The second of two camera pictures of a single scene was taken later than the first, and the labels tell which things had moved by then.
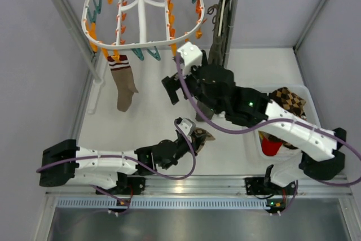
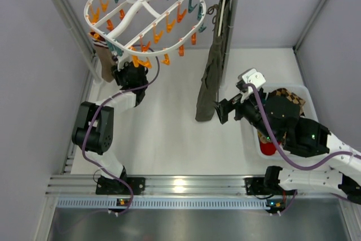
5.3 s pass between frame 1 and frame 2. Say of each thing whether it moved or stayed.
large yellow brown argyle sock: stayed
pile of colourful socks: stayed
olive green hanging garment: stayed
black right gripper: moved
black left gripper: moved
